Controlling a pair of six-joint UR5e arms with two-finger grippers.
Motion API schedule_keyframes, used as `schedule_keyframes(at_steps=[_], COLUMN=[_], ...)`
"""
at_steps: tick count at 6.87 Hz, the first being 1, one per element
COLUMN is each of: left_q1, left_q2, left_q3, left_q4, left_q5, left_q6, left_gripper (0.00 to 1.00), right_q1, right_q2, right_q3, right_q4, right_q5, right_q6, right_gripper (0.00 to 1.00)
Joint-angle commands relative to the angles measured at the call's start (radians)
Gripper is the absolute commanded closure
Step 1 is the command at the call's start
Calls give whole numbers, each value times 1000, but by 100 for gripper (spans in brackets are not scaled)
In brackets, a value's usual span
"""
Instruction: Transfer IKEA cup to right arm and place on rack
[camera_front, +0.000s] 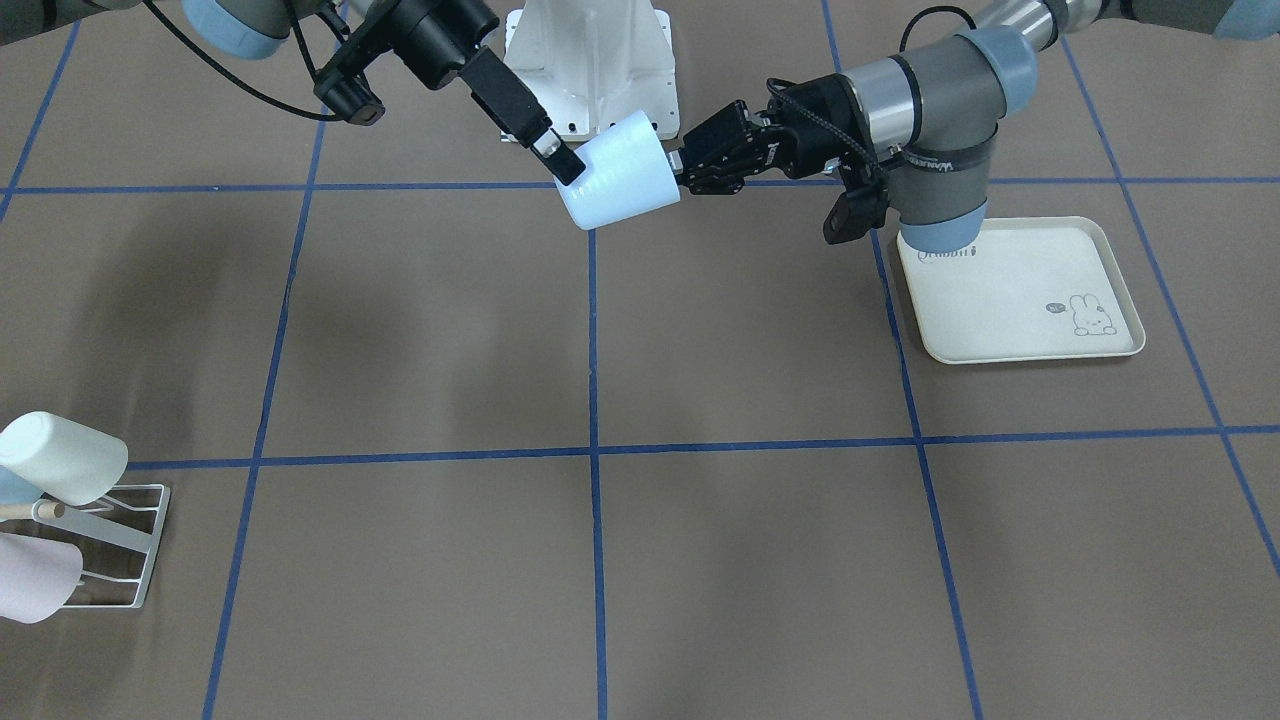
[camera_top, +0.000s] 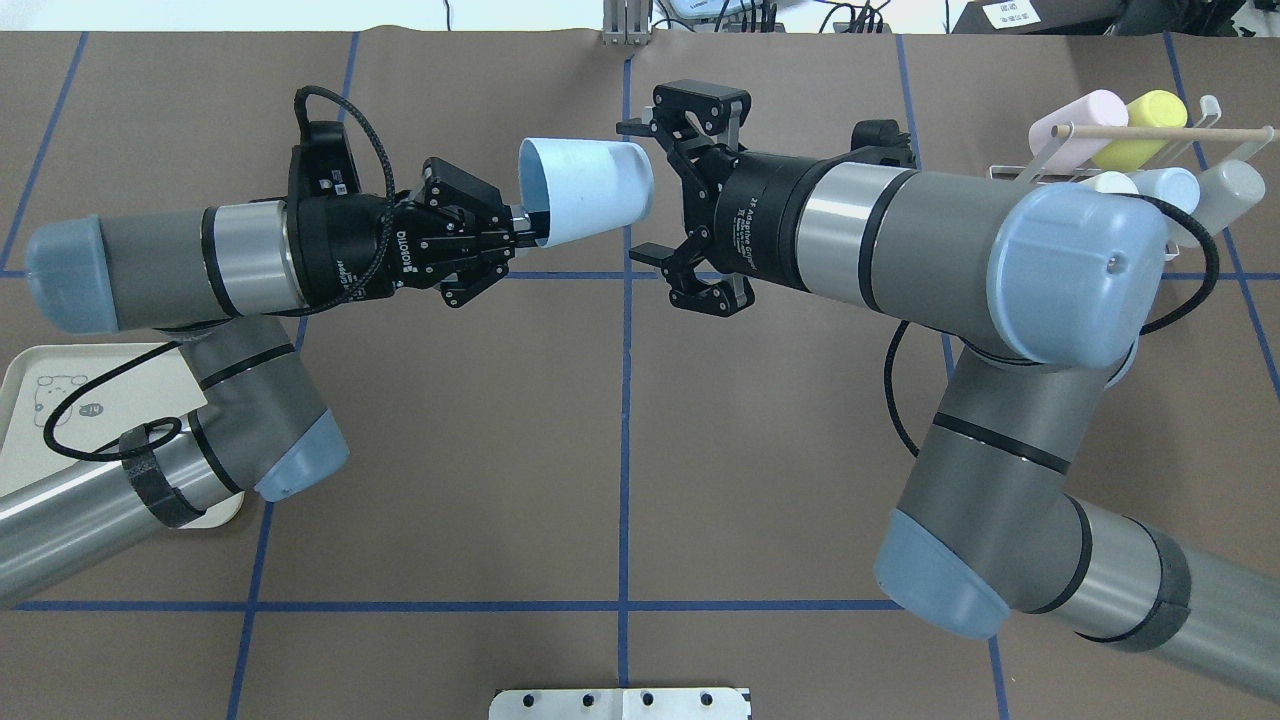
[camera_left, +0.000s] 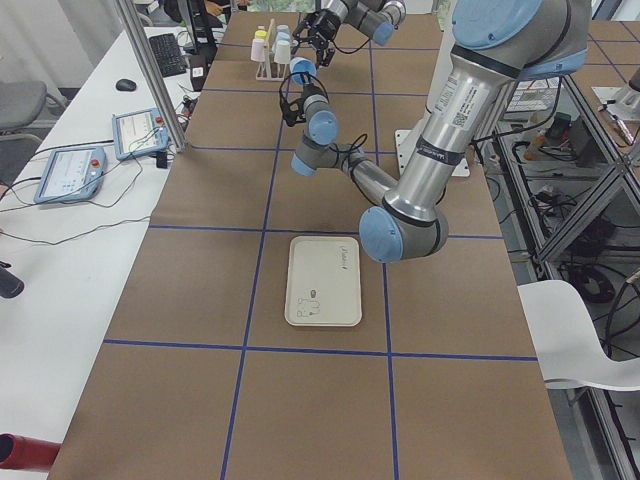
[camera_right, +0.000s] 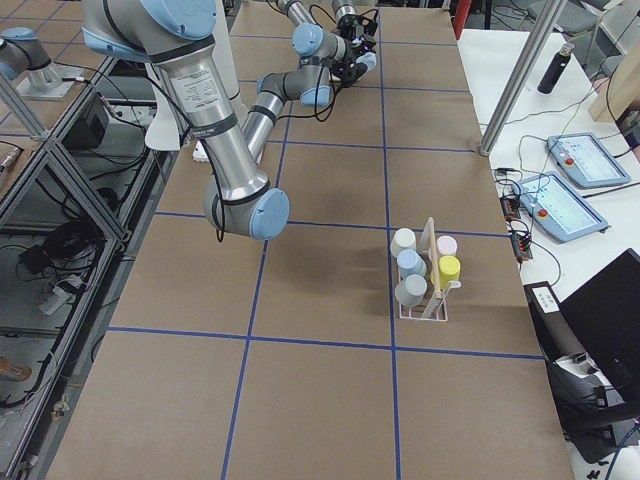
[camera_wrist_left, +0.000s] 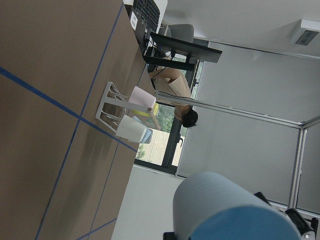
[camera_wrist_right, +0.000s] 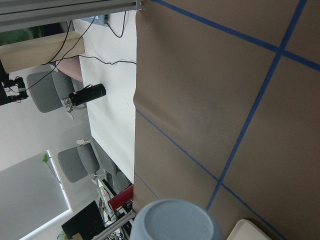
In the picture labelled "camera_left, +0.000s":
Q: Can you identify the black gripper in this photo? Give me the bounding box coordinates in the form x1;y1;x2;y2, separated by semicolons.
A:
292;9;342;67
298;81;328;110

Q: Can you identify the pale cream cup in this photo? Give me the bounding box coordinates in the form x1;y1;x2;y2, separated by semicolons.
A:
273;40;291;65

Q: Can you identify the pink cup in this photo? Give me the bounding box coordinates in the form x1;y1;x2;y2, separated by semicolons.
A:
250;38;267;63

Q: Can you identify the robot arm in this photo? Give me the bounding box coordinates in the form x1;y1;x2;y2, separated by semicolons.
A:
292;0;406;67
291;1;591;263

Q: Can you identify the black keyboard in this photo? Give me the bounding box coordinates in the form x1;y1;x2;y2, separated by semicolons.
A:
148;33;187;78

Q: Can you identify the far teach pendant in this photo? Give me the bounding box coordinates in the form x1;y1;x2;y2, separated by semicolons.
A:
111;108;169;161

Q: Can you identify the teach pendant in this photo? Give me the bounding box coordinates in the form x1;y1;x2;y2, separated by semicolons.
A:
111;108;169;161
33;147;107;204

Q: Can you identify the black computer mouse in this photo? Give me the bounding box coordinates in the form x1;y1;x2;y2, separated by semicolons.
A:
115;78;137;92

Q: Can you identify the cream plastic tray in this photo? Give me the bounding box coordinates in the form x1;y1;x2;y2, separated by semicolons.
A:
284;236;362;327

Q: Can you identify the near teach pendant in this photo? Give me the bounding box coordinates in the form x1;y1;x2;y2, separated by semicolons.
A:
33;147;107;204

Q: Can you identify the black power brick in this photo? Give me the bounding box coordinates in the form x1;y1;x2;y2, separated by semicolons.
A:
568;117;606;168

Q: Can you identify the black water bottle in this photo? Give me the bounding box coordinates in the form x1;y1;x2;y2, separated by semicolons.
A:
0;262;25;299

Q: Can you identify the white chair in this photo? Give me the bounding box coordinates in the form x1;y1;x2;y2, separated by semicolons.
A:
518;280;639;391

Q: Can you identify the red cylinder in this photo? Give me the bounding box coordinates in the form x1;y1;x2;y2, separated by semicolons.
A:
1;433;61;472

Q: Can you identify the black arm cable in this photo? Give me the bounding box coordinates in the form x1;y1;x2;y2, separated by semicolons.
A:
331;34;376;55

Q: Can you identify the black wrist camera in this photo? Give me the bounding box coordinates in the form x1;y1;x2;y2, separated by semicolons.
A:
278;74;305;127

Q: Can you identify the white wire cup rack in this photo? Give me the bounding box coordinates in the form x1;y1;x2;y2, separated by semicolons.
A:
255;19;290;81

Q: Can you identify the aluminium frame post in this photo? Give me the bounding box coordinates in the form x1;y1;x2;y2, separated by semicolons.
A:
114;0;187;153

